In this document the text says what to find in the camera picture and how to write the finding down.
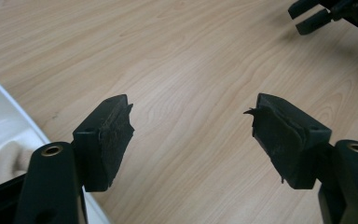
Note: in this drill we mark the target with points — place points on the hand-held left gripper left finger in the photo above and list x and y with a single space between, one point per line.
105 149

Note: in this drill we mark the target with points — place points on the white plastic container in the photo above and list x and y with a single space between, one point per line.
0 115

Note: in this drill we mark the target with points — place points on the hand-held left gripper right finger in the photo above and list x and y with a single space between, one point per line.
282 143

